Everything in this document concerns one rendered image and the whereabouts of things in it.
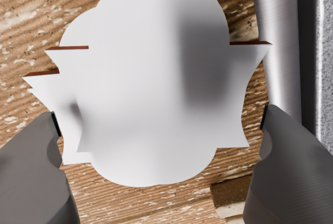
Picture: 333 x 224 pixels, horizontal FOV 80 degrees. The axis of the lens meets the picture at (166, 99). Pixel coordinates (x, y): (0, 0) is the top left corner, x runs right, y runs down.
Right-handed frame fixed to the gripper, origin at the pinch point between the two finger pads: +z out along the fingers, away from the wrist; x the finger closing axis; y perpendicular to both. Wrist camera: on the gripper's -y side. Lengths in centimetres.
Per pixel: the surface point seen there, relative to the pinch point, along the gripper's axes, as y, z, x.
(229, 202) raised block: 10.6, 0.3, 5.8
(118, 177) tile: 7.4, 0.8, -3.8
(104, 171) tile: 6.6, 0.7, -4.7
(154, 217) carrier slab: 16.2, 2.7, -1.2
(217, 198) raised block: 10.9, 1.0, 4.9
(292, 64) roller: -0.7, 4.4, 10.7
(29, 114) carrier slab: 2.2, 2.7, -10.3
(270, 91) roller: 1.8, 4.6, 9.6
